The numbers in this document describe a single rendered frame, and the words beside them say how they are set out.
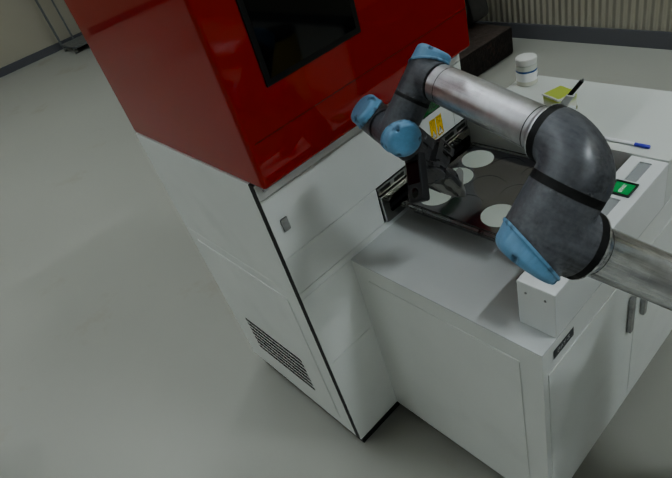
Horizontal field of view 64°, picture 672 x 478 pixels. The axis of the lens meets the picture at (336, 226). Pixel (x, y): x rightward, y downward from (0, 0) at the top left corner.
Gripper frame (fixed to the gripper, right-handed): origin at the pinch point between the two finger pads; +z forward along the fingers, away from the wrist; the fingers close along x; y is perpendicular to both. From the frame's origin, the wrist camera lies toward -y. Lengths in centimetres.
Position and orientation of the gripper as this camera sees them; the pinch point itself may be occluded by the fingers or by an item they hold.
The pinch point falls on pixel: (460, 195)
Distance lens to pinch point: 137.7
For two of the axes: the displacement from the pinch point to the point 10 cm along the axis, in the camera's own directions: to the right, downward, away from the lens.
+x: -6.2, 1.9, 7.6
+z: 7.4, 4.8, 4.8
